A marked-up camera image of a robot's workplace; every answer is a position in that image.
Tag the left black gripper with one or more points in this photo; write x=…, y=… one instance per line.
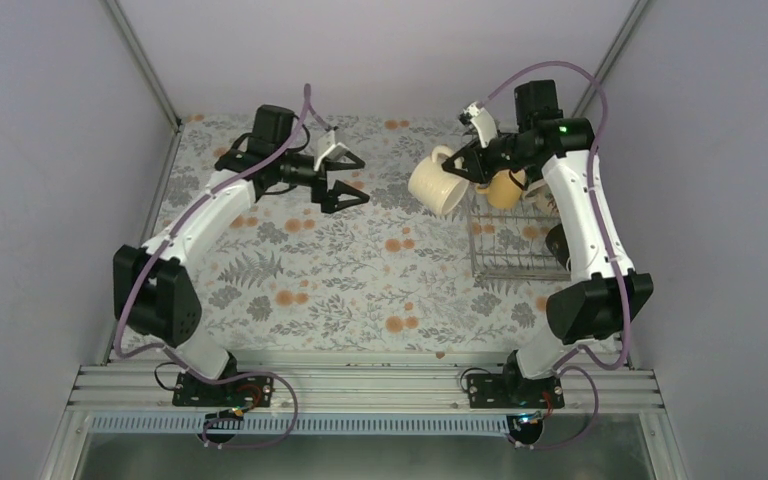
x=328, y=198

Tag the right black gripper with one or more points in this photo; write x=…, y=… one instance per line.
x=479, y=168

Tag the cream ribbed mug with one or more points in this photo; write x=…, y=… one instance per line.
x=436, y=189

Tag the yellow mug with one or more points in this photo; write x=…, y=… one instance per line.
x=505, y=189

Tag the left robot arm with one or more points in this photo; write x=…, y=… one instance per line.
x=154, y=293

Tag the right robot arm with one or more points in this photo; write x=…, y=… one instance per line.
x=606, y=290

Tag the floral white mug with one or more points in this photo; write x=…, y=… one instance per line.
x=538, y=194

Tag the floral table mat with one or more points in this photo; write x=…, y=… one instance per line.
x=385, y=276

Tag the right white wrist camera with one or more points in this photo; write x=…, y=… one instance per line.
x=481, y=121

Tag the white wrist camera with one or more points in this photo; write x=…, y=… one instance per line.
x=329, y=147
x=481, y=121

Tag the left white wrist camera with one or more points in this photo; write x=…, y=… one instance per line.
x=329, y=147

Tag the wire dish rack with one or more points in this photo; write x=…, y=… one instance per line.
x=511, y=244

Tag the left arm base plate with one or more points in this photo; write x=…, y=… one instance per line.
x=250, y=391

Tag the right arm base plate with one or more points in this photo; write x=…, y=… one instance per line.
x=494, y=391

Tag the aluminium mounting rail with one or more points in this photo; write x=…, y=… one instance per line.
x=356, y=389

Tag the white slotted cable duct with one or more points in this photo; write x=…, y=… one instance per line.
x=306, y=424

